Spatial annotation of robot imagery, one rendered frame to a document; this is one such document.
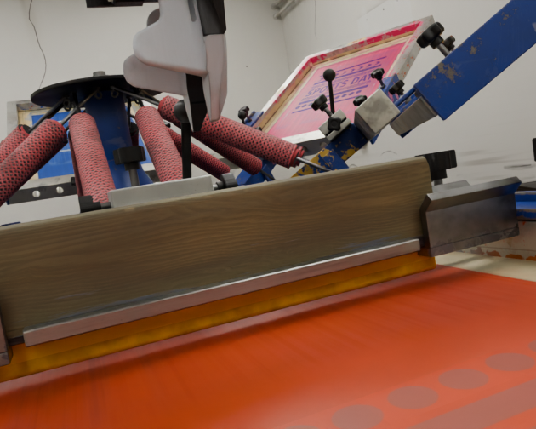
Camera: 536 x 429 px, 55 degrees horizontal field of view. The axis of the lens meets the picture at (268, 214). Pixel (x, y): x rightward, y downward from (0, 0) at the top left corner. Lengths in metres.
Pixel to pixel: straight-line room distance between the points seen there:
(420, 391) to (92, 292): 0.22
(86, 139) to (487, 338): 0.78
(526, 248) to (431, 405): 0.28
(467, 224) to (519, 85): 2.41
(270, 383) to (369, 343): 0.07
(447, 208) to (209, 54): 0.23
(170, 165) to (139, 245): 0.52
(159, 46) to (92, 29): 4.37
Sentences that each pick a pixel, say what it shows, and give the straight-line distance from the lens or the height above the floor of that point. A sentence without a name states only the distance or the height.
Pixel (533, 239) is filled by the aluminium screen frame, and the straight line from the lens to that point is 0.50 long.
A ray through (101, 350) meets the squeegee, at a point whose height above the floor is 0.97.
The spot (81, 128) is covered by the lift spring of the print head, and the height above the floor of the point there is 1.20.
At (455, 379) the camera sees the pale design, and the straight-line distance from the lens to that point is 0.27.
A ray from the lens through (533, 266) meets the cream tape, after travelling 0.48.
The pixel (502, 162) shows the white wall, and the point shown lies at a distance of 2.97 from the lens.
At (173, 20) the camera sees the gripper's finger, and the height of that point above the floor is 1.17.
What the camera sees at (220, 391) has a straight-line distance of 0.29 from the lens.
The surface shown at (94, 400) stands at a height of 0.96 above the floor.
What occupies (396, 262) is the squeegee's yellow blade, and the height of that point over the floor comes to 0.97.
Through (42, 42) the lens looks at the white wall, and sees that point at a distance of 4.68.
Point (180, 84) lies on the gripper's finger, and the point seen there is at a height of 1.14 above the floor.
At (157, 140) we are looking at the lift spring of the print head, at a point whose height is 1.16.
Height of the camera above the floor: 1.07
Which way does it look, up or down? 4 degrees down
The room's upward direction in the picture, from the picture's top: 9 degrees counter-clockwise
